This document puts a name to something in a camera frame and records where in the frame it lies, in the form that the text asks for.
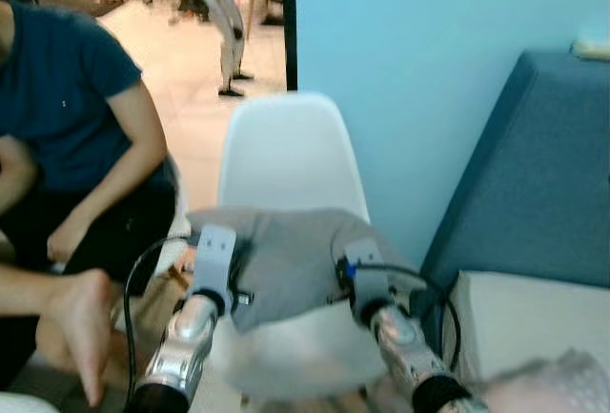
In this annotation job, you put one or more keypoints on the white plastic shell chair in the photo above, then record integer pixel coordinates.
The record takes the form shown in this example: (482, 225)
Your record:
(286, 155)

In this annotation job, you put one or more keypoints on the bed mattress with cream sheet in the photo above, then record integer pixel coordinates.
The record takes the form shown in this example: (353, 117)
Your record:
(534, 318)

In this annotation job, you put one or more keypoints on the teal upholstered headboard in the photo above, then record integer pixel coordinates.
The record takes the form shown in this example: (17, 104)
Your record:
(543, 175)

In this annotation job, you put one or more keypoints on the grey patterned cloth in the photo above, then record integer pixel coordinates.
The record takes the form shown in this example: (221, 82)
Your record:
(553, 389)

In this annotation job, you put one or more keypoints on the seated person in navy shirt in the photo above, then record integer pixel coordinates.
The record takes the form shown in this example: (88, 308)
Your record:
(67, 89)

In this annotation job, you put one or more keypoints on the white humanoid robot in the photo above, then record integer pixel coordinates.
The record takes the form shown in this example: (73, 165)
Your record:
(227, 22)

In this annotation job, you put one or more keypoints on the small cream object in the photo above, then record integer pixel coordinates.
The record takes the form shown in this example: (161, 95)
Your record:
(593, 49)

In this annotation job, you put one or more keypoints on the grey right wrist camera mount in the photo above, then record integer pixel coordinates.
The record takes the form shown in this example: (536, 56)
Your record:
(367, 275)

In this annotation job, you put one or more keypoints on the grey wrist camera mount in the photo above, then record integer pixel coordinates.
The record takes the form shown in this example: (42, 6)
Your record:
(214, 256)
(367, 275)

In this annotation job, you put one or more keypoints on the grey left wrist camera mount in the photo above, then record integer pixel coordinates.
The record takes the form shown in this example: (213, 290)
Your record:
(214, 256)

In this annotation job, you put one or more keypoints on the black door frame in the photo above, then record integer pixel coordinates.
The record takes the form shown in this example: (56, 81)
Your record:
(289, 22)

